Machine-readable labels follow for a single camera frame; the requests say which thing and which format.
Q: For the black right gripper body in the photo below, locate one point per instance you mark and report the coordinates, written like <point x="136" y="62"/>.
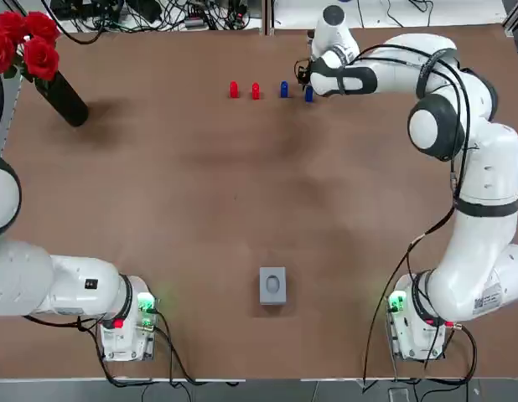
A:
<point x="305" y="72"/>

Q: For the small blue block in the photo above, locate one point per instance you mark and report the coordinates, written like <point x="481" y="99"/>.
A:
<point x="284" y="89"/>
<point x="309" y="94"/>

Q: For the small red block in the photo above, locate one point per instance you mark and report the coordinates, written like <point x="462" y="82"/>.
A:
<point x="255" y="91"/>
<point x="233" y="89"/>

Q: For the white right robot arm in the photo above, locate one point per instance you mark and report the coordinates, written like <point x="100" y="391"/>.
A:
<point x="485" y="188"/>

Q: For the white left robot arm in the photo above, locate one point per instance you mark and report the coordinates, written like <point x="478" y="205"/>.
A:
<point x="41" y="276"/>

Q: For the white side table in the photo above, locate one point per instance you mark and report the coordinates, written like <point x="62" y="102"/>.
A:
<point x="368" y="14"/>

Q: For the grey power strip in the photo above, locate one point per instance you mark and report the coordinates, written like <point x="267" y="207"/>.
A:
<point x="197" y="23"/>

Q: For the grey box with round recess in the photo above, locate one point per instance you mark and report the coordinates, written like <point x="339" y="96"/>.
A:
<point x="272" y="285"/>

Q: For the black cylindrical vase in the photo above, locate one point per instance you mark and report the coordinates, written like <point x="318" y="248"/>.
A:
<point x="64" y="102"/>

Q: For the black electronics box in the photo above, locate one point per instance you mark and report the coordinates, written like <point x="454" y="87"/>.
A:
<point x="70" y="8"/>

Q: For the red artificial rose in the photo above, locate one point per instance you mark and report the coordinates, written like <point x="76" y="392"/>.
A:
<point x="42" y="26"/>
<point x="41" y="60"/>
<point x="9" y="26"/>
<point x="1" y="52"/>

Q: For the grey floor socket plate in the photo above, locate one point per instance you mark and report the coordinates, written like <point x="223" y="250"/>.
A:
<point x="398" y="395"/>

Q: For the aluminium frame post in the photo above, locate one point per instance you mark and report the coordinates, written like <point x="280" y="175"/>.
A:
<point x="268" y="17"/>

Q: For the aluminium frame rail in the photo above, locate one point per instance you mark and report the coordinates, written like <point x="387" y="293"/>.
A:
<point x="514" y="14"/>

